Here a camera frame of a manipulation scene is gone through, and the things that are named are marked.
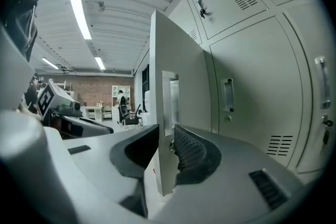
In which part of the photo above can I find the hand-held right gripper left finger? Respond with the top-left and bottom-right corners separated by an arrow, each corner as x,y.
43,124 -> 160,224

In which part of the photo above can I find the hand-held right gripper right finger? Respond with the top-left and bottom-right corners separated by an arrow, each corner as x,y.
152,124 -> 307,224

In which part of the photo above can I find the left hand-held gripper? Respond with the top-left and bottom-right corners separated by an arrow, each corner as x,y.
36,80 -> 115,140

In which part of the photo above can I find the white metal locker cabinet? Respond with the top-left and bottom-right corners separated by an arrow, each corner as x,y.
167,0 -> 336,184

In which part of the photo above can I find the locker door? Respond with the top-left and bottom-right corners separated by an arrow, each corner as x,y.
149,9 -> 219,197

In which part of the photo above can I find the white open shelf cabinet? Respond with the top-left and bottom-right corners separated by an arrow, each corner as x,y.
111,84 -> 132,122

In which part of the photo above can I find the white desk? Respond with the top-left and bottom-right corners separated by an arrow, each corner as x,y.
80,105 -> 104,122

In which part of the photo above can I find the black office chair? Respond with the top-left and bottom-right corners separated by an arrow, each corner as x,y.
118,104 -> 144,127

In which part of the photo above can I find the ceiling strip light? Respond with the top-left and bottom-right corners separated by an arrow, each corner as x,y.
40,57 -> 60,70
68,0 -> 93,41
94,56 -> 107,71

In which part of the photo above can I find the person's black shirt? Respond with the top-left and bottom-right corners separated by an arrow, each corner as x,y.
5,0 -> 46,61

